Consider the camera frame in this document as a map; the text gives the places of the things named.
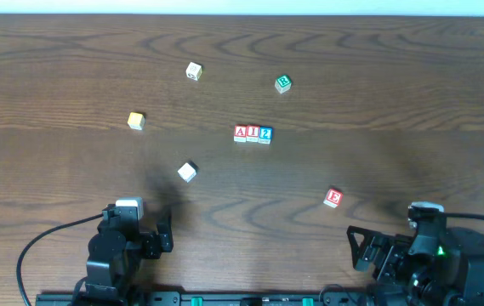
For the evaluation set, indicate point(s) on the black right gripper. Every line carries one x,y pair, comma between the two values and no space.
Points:
379,252

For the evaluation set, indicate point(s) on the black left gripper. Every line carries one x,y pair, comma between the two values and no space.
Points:
155,245

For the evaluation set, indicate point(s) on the red letter A wooden block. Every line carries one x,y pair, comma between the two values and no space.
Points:
240,133

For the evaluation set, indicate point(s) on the red letter I wooden block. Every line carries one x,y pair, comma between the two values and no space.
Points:
252,133

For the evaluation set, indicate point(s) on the blue number 2 wooden block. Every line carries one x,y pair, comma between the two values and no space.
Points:
265,135

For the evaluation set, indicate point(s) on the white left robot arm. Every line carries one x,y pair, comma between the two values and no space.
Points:
115,254

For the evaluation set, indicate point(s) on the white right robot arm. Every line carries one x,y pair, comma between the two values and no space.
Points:
438,265

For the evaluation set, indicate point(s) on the blue letter P wooden block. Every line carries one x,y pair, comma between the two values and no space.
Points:
188,171

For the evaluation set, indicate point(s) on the red letter E wooden block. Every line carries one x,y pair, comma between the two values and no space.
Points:
333,198

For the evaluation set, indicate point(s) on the yellow topped wooden block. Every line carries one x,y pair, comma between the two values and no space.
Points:
136,120

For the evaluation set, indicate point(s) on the green letter R wooden block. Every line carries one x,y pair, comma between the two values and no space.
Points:
283,83

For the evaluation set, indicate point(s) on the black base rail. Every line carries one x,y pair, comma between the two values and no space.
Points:
329,298

